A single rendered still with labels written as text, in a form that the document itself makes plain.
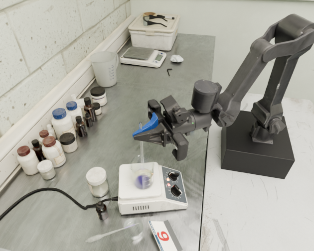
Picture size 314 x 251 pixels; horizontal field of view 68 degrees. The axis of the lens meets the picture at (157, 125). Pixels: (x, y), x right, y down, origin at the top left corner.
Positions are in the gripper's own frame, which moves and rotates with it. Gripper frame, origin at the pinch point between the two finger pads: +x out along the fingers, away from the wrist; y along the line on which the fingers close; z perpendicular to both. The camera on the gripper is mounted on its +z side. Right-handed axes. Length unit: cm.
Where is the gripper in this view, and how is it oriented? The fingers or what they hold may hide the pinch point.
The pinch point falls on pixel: (146, 133)
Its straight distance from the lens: 57.6
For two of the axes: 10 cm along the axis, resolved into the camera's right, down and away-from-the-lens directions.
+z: 0.1, -7.6, -6.5
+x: -9.2, 2.6, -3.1
